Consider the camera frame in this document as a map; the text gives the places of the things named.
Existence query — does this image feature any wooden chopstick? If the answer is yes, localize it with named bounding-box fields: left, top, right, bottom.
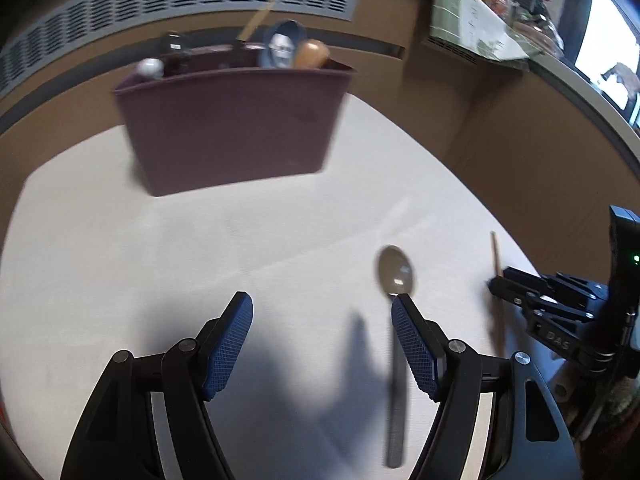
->
left=489, top=231, right=506, bottom=358
left=235, top=0, right=277, bottom=44

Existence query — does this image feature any white ceramic spoon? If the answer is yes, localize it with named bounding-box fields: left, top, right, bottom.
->
left=136, top=58, right=165, bottom=81

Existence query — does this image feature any wooden spoon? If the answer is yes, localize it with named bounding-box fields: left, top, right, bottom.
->
left=293, top=39, right=330, bottom=70

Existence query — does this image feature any smiley handle metal spoon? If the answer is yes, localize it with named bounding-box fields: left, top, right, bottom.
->
left=269, top=32, right=295, bottom=68

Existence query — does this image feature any white table mat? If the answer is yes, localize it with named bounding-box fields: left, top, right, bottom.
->
left=1, top=96, right=530, bottom=479

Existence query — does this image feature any purple plastic utensil caddy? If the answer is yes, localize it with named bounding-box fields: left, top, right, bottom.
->
left=113, top=49, right=355, bottom=196

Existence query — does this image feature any black spatula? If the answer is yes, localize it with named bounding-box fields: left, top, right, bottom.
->
left=158, top=32, right=191, bottom=77

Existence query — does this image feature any green patterned cloth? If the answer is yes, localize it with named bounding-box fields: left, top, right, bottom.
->
left=428, top=0, right=540, bottom=67

